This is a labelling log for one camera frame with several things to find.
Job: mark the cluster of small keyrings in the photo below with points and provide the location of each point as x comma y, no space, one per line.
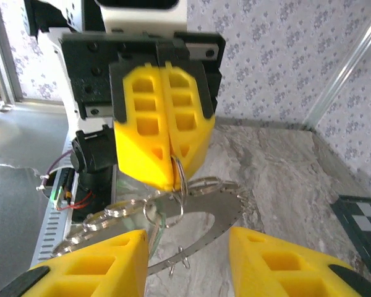
210,182

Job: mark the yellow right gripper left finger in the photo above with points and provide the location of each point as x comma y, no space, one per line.
96,272

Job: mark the clear linked key tags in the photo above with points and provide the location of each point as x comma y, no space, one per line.
120,208

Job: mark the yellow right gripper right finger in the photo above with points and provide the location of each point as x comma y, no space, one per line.
281,266

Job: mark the grey metal sheet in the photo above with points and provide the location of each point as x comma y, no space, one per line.
12,185

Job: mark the small split keyring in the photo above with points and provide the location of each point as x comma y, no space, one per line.
183,178
185,263

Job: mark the aluminium frame post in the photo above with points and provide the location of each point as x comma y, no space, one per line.
6,62
343,74

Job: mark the small circuit board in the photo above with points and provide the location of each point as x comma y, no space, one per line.
60,198

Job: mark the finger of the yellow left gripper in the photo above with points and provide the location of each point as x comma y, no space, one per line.
142,148
191,142

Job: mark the teal key tag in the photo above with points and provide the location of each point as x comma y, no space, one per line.
157,238

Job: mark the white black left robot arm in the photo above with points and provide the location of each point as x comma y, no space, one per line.
92,161

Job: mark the black white checkerboard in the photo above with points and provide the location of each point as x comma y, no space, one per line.
365,222

